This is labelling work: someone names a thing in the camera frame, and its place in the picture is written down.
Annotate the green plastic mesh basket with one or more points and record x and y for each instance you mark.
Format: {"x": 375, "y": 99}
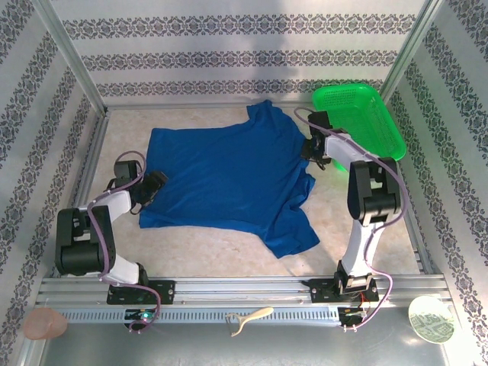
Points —
{"x": 362, "y": 114}

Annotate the blue t-shirt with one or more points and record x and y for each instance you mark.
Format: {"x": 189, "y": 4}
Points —
{"x": 228, "y": 171}

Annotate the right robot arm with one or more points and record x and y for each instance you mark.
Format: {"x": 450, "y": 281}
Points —
{"x": 358, "y": 244}

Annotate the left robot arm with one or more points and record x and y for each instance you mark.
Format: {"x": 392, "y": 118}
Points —
{"x": 80, "y": 251}

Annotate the cream plastic peeler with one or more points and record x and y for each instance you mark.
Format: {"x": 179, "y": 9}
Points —
{"x": 259, "y": 313}

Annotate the pink translucent cup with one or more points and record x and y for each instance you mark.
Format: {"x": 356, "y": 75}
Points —
{"x": 43, "y": 324}

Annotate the round green patterned disc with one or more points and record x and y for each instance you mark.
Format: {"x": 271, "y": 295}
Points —
{"x": 431, "y": 324}

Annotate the left aluminium side rail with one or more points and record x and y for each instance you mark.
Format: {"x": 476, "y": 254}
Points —
{"x": 94, "y": 152}

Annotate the aluminium side rail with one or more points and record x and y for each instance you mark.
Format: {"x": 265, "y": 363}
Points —
{"x": 424, "y": 248}
{"x": 94, "y": 152}

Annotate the aluminium back rail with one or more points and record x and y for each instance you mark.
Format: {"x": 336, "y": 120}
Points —
{"x": 190, "y": 104}

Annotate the right aluminium corner post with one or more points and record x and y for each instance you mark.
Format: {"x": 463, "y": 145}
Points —
{"x": 406, "y": 57}

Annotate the aluminium corner post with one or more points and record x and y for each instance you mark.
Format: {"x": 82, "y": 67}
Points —
{"x": 73, "y": 57}
{"x": 406, "y": 57}

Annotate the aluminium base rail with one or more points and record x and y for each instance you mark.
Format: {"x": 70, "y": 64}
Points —
{"x": 236, "y": 293}

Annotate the left aluminium corner post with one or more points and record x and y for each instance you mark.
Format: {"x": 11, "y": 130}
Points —
{"x": 73, "y": 57}

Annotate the right aluminium side rail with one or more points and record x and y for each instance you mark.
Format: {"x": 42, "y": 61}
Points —
{"x": 424, "y": 248}

